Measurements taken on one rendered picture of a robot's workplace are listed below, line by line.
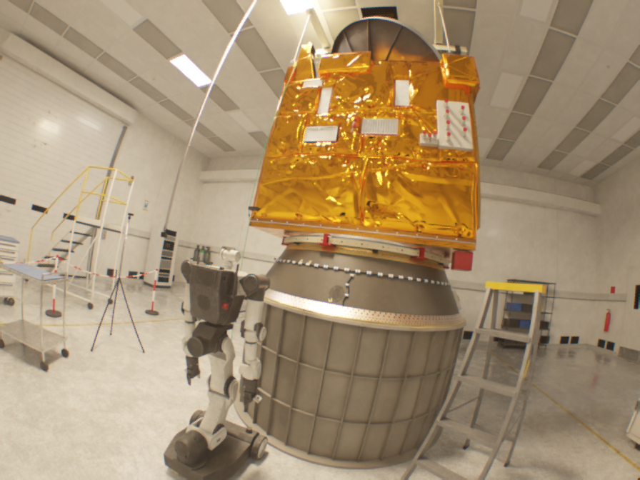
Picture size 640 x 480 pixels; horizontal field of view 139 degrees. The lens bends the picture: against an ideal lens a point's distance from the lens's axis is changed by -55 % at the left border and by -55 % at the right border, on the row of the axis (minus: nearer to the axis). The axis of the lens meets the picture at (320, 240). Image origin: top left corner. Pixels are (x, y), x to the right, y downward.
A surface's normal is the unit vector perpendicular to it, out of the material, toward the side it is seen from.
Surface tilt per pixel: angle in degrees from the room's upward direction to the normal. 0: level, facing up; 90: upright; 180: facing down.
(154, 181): 90
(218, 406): 60
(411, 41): 137
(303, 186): 87
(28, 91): 90
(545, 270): 90
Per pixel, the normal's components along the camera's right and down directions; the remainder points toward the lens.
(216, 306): -0.24, 0.11
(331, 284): -0.26, -0.61
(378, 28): -0.67, 0.44
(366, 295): -0.04, -0.58
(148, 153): 0.94, 0.11
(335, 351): -0.23, -0.15
